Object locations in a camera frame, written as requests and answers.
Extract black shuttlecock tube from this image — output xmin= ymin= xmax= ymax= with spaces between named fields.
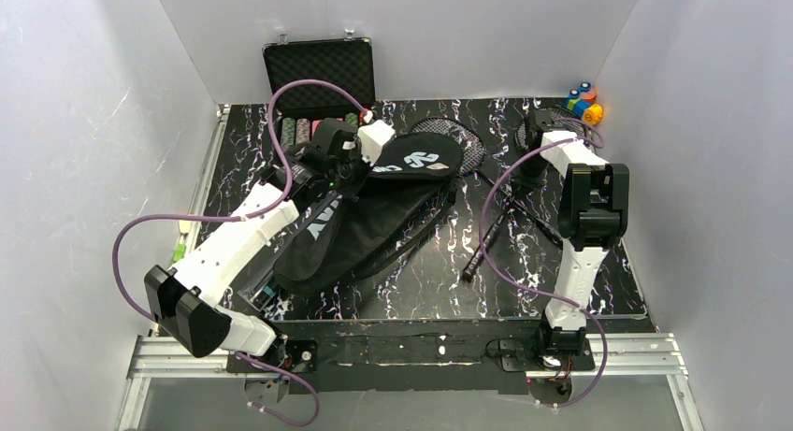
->
xmin=238 ymin=259 xmax=282 ymax=312

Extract black poker chip case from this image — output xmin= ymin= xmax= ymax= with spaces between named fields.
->
xmin=262 ymin=30 xmax=377 ymax=151

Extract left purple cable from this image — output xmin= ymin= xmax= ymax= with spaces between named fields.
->
xmin=111 ymin=79 xmax=374 ymax=427

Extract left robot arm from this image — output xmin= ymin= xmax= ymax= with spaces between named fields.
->
xmin=144 ymin=119 xmax=396 ymax=358

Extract beige block on rail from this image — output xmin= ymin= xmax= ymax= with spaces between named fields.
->
xmin=177 ymin=220 xmax=193 ymax=237

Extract green clip on rail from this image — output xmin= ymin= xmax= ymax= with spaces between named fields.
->
xmin=172 ymin=243 xmax=186 ymax=264

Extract badminton racket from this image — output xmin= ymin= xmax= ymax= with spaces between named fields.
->
xmin=460 ymin=108 xmax=602 ymax=282
xmin=409 ymin=117 xmax=562 ymax=249

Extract black racket bag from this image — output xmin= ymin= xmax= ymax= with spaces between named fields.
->
xmin=272 ymin=133 xmax=464 ymax=296

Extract colourful toy blocks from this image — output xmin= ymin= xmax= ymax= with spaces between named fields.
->
xmin=563 ymin=81 xmax=604 ymax=125

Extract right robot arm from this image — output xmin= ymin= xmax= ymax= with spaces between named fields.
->
xmin=515 ymin=108 xmax=630 ymax=357

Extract purple cable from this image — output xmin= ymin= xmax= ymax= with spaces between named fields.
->
xmin=111 ymin=79 xmax=374 ymax=427
xmin=478 ymin=115 xmax=610 ymax=409

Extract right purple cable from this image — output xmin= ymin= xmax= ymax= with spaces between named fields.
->
xmin=478 ymin=115 xmax=610 ymax=409

